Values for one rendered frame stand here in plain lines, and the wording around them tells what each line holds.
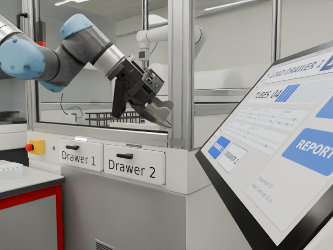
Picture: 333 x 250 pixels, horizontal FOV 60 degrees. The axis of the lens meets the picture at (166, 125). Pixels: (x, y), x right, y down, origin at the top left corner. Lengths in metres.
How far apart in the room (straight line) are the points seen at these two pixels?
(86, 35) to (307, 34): 3.62
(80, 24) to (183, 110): 0.40
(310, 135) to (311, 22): 3.84
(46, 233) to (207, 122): 0.86
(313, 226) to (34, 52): 0.55
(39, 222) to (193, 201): 0.71
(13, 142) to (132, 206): 1.11
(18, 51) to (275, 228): 0.53
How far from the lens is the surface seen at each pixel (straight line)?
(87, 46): 0.73
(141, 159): 1.02
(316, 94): 0.43
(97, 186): 1.26
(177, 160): 0.95
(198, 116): 0.96
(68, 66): 0.74
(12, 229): 1.36
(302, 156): 0.34
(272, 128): 0.45
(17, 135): 2.05
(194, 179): 0.97
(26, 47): 0.63
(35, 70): 0.64
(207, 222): 1.11
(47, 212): 1.41
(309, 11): 4.22
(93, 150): 1.21
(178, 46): 0.94
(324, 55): 0.53
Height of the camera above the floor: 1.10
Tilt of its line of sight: 5 degrees down
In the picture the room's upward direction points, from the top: straight up
